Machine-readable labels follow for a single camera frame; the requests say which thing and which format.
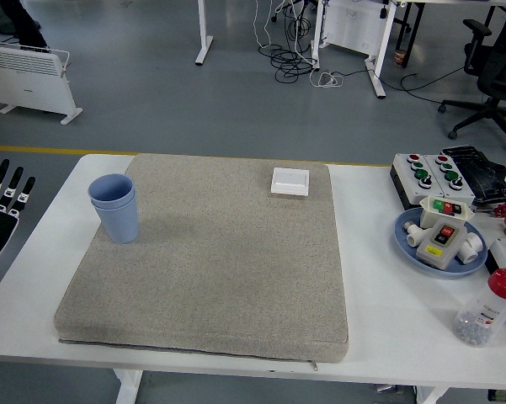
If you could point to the blue ribbed plastic cup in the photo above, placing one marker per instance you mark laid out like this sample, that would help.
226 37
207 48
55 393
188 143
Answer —
120 225
109 189

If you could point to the white electric panel heater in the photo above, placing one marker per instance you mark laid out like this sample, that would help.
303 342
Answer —
29 84

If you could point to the person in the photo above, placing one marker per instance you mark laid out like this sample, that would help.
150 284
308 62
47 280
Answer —
25 25

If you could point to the white table leg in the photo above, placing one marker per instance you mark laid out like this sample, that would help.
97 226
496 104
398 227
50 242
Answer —
431 396
128 387

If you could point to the grey-brown mat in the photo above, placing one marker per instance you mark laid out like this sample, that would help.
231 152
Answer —
244 273

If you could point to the white desk leg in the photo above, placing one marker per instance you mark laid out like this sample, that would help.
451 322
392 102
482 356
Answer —
376 63
319 29
204 33

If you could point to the white four-button control box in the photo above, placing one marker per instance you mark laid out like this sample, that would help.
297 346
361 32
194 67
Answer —
407 177
439 179

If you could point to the white pipe tee fitting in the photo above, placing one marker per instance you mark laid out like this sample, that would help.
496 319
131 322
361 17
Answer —
413 237

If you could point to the small can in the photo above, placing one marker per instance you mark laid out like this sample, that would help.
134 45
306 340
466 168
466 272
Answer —
400 56

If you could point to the blue plate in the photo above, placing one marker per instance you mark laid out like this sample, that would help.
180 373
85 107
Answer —
446 269

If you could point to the black desk leg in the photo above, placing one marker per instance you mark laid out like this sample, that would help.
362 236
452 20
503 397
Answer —
412 33

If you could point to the white pipe coupling fitting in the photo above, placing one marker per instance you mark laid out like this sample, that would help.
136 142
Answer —
470 248

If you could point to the black ribbed foot pedal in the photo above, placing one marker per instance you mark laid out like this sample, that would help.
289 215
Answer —
482 168

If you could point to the clear bottle red cap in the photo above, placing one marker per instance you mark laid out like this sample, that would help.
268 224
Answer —
487 311

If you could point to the red emergency stop button box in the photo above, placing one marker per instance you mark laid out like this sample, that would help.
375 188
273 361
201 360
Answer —
503 254

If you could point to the black office chair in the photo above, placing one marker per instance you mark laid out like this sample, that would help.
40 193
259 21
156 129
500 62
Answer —
499 80

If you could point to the white wall switch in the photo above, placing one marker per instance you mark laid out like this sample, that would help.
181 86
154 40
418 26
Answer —
290 181

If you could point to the cream three-button switch box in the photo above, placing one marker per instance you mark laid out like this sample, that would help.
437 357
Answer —
428 216

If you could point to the grey two-button switch box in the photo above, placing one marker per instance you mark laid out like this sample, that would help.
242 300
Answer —
439 252

